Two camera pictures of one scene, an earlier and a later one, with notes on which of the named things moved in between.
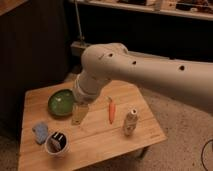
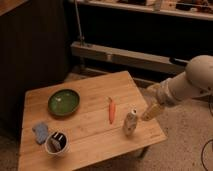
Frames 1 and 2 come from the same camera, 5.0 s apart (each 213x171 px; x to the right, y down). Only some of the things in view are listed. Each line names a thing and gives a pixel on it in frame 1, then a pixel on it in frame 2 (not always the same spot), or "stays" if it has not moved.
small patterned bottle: (130, 122) stays
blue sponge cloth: (40, 132) stays
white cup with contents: (56, 143) stays
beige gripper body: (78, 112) -> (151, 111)
